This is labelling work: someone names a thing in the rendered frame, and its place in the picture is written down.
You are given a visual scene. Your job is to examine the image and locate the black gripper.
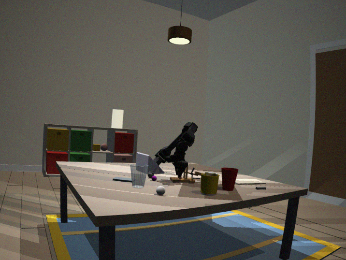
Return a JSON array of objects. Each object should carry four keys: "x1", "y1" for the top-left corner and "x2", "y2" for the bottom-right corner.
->
[{"x1": 171, "y1": 150, "x2": 188, "y2": 177}]

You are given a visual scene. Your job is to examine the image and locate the cream flat rectangular panel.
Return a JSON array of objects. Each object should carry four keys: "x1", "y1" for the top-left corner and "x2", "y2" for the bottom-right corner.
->
[{"x1": 235, "y1": 179, "x2": 266, "y2": 185}]

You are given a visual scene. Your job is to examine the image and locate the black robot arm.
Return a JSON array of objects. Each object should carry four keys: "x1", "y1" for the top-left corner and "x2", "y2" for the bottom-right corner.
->
[{"x1": 153, "y1": 122, "x2": 198, "y2": 165}]

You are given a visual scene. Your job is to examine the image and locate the dark red cup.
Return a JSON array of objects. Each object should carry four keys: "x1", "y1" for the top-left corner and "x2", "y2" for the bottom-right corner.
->
[{"x1": 221, "y1": 168, "x2": 239, "y2": 191}]

